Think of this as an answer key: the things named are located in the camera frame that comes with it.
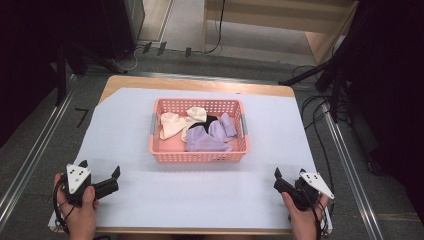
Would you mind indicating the cream sock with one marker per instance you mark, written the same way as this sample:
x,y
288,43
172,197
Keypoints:
x,y
197,114
171,126

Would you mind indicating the light wooden shelf unit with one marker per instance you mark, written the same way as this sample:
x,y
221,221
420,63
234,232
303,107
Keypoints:
x,y
320,43

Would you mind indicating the metal floor rail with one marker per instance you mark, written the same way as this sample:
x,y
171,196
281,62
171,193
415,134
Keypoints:
x,y
353,180
30,163

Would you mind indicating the dark cabinet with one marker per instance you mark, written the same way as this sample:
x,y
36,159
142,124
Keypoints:
x,y
123,23

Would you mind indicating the large purple cloth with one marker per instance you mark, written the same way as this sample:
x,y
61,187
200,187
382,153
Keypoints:
x,y
203,141

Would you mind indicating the black cloth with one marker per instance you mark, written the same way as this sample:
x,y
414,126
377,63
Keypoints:
x,y
209,120

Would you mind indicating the pink plastic basket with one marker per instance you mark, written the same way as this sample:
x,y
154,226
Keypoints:
x,y
166,146

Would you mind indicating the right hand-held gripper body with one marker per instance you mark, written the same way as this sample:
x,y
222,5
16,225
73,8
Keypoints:
x,y
300,191

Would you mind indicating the black metal stand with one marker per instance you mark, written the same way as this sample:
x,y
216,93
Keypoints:
x,y
61,76
335,86

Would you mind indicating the person's left hand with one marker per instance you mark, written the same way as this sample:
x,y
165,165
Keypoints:
x,y
80,216

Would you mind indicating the purple sock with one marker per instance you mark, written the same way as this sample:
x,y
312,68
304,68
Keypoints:
x,y
217,130
229,124

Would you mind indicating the white table mat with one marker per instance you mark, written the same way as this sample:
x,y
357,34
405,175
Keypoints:
x,y
133,200

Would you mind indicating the person's right hand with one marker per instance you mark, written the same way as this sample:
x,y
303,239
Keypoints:
x,y
301,221

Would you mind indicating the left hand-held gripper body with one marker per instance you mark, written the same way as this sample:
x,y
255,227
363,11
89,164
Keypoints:
x,y
77,178

